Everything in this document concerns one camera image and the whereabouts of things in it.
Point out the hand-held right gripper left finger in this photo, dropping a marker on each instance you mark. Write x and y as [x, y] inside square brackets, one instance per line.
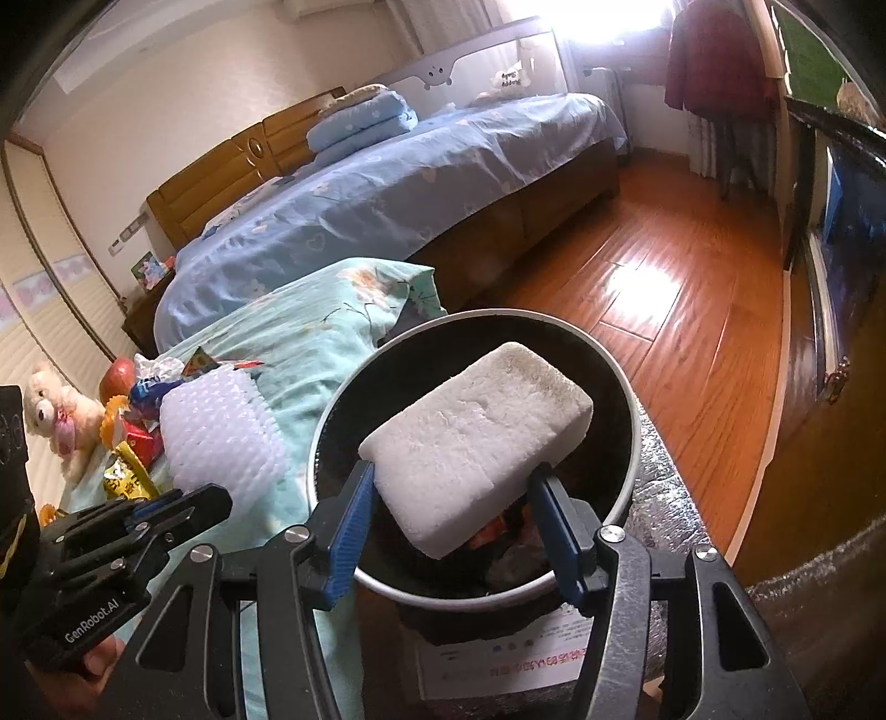
[349, 533]

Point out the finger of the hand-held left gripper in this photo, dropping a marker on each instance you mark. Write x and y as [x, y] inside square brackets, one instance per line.
[166, 540]
[187, 502]

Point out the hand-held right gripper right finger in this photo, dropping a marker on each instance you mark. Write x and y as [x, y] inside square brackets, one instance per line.
[557, 533]

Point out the white foam block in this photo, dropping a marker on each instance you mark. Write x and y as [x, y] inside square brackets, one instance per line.
[471, 429]

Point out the round black pan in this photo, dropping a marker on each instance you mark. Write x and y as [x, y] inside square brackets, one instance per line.
[606, 388]

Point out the person's left hand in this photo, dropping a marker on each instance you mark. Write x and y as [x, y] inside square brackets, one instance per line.
[104, 658]

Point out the yellow snack packet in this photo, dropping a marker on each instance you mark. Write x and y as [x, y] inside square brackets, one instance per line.
[126, 479]

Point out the red snack packet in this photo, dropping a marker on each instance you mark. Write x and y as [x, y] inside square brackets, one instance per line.
[144, 444]

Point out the white bubble wrap sheet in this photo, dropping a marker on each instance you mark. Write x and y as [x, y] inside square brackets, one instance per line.
[221, 429]

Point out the orange sunflower toy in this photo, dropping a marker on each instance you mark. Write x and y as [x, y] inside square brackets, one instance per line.
[114, 422]

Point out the blue crumpled wrapper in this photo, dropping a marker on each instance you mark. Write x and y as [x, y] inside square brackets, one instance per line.
[149, 396]

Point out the silver foil mat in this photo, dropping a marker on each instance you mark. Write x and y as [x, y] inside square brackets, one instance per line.
[668, 484]

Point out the colourful printed wrapper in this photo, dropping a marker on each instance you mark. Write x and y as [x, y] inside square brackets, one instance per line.
[201, 361]

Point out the red apple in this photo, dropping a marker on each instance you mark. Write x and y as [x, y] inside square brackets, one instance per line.
[116, 379]

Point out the labelled cardboard box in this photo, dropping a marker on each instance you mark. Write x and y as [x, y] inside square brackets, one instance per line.
[498, 664]

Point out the cream teddy bear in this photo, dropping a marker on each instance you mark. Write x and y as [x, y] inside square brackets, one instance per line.
[59, 415]

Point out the dark wooden nightstand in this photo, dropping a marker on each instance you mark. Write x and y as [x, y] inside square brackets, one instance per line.
[145, 318]

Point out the teal floral sheet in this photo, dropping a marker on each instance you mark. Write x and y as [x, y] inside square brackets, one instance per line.
[325, 332]

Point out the white sliding wardrobe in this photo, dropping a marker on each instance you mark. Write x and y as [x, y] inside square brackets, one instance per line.
[41, 291]

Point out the white printed pillow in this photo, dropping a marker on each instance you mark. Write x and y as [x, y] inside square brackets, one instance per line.
[228, 214]

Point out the wooden bed headboard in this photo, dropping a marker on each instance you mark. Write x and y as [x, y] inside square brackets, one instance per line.
[207, 180]

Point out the blue floral bed cover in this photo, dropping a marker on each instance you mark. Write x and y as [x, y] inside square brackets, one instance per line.
[387, 201]

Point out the folded blue pillows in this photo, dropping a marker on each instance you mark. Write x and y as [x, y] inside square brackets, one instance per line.
[360, 124]

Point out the beige pillow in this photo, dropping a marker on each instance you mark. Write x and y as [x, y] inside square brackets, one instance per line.
[360, 95]

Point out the dark glass cabinet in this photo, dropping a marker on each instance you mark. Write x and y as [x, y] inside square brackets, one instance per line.
[851, 208]

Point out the dark red hanging coat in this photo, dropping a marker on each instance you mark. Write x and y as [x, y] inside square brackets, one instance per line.
[720, 55]

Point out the small photo frame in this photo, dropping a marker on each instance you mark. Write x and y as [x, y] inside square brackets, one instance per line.
[147, 268]

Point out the white wall switch panel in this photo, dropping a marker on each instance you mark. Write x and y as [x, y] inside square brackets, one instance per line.
[128, 230]

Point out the wooden bed frame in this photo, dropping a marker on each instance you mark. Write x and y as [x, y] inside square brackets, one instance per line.
[554, 201]

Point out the grey bed guard rail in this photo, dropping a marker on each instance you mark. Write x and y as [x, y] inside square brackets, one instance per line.
[477, 62]

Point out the green wall poster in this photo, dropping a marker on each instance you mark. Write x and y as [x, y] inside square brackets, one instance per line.
[813, 55]

